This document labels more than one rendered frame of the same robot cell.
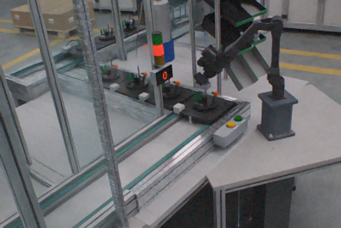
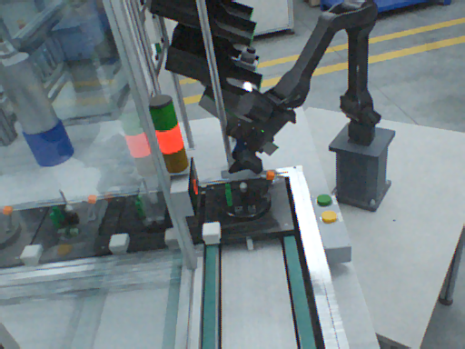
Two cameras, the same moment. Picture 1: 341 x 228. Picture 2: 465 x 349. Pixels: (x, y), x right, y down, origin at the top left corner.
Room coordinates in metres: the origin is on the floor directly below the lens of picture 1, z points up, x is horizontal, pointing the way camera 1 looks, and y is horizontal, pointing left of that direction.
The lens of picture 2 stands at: (1.17, 0.36, 1.76)
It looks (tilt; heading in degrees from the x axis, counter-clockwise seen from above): 36 degrees down; 321
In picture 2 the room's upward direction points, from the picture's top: 11 degrees counter-clockwise
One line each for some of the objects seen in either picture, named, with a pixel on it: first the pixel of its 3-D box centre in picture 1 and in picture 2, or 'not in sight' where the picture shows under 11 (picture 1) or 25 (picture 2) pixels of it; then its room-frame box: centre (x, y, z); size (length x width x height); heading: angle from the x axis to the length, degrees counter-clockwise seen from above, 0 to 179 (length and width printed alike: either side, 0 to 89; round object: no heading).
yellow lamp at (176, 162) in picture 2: (159, 58); (174, 156); (1.83, -0.04, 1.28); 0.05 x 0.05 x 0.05
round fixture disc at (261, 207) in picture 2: (204, 103); (246, 202); (1.88, -0.25, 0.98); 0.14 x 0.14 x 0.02
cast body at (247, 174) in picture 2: (201, 80); (235, 164); (1.89, -0.25, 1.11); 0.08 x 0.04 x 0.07; 46
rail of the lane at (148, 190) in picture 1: (197, 147); (319, 290); (1.58, -0.17, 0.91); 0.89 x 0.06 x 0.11; 136
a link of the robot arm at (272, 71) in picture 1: (274, 51); (356, 63); (1.73, -0.57, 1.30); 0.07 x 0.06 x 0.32; 163
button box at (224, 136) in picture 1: (230, 130); (329, 226); (1.67, -0.35, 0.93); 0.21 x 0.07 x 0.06; 136
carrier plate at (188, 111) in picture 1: (204, 106); (247, 207); (1.88, -0.25, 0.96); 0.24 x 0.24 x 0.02; 46
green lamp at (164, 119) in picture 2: (157, 38); (163, 114); (1.83, -0.04, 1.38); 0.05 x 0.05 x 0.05
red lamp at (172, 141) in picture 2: (158, 49); (169, 136); (1.83, -0.04, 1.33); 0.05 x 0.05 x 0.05
